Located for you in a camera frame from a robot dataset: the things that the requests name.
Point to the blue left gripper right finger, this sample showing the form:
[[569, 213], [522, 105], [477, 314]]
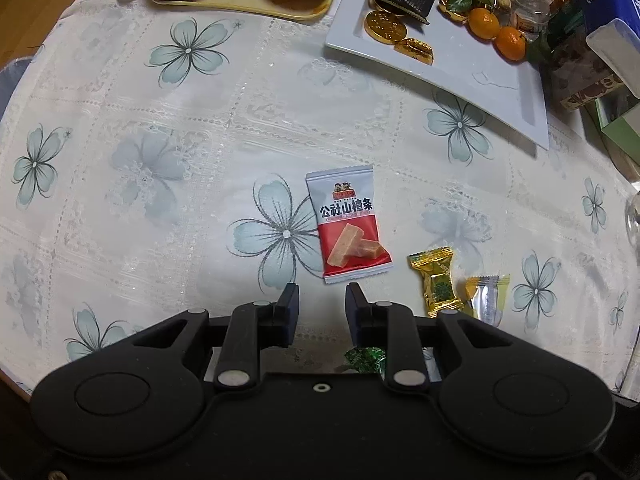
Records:
[[358, 313]]

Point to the silver yellow snack packet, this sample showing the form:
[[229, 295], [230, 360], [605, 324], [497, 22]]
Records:
[[487, 297]]

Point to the red white hawthorn packet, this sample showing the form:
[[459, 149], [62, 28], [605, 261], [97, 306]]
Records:
[[343, 201]]

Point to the gold chocolate coin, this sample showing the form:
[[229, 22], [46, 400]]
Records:
[[384, 27]]

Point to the mandarin orange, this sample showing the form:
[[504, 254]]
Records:
[[483, 24], [511, 44]]

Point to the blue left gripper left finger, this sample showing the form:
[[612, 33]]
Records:
[[285, 316]]

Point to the white floral tablecloth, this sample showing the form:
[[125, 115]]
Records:
[[153, 162]]

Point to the white rectangular plate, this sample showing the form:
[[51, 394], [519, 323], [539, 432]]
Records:
[[464, 66]]

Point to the small gold candy packet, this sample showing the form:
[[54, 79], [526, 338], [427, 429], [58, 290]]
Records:
[[438, 291]]

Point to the glass cup with handle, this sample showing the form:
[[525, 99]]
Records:
[[632, 222]]

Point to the green foil candy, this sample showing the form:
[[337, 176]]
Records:
[[366, 360]]

